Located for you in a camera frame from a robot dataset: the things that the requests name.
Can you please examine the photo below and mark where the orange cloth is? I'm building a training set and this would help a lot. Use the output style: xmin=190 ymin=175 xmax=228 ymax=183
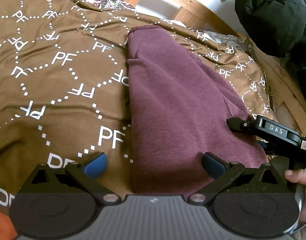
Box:
xmin=0 ymin=208 xmax=19 ymax=240

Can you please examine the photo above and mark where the maroon knit garment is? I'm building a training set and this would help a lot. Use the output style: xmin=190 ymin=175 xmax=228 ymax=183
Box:
xmin=127 ymin=25 xmax=268 ymax=195

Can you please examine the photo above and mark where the person's right hand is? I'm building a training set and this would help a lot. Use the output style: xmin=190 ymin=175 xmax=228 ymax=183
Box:
xmin=284 ymin=167 xmax=306 ymax=232

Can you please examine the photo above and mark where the brown printed blanket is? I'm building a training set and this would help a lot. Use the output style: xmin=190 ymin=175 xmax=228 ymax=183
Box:
xmin=0 ymin=0 xmax=277 ymax=212

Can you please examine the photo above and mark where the black padded jacket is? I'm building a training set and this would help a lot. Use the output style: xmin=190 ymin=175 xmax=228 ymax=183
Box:
xmin=234 ymin=0 xmax=306 ymax=101

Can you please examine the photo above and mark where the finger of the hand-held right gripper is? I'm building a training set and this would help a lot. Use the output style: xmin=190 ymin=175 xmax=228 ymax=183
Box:
xmin=226 ymin=118 xmax=257 ymax=132

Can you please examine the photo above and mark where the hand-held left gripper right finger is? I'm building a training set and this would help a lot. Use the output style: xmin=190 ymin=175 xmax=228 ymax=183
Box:
xmin=188 ymin=152 xmax=287 ymax=204

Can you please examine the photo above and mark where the wooden bed frame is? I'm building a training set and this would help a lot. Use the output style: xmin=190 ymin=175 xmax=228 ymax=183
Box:
xmin=124 ymin=0 xmax=306 ymax=137

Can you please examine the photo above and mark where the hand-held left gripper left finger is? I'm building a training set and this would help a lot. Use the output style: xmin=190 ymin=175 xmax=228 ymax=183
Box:
xmin=20 ymin=152 xmax=121 ymax=205

